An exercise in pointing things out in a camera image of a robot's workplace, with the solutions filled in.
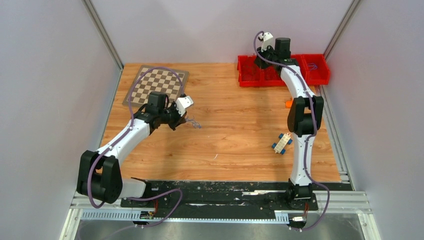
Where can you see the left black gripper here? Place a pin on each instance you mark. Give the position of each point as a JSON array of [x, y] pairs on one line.
[[180, 120]]

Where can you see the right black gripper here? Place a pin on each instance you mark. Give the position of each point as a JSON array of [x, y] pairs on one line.
[[261, 63]]

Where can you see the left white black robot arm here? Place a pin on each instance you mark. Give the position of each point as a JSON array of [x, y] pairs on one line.
[[99, 174]]

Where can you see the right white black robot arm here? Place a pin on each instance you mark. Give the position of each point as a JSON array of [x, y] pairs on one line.
[[305, 114]]

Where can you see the red bin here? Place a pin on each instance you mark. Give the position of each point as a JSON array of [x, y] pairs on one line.
[[269, 77], [317, 70], [249, 74], [303, 66]]

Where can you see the red bin far left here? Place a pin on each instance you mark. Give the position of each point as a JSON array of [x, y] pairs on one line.
[[249, 74]]

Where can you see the red bin far right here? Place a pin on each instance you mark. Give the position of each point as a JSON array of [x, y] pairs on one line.
[[317, 70]]

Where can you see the orange plastic piece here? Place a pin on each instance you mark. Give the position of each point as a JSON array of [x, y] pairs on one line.
[[288, 104]]

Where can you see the white blue toy block car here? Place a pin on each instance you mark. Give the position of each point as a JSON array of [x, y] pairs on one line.
[[284, 139]]

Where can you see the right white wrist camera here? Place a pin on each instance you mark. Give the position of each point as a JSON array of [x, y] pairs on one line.
[[267, 40]]

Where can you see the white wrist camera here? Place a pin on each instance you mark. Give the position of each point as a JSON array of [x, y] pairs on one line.
[[183, 103], [267, 40]]

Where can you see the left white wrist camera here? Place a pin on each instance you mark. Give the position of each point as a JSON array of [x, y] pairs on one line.
[[183, 103]]

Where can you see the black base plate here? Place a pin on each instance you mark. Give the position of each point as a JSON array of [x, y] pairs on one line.
[[216, 199]]

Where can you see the aluminium frame rail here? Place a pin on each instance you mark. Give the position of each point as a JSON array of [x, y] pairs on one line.
[[327, 200]]

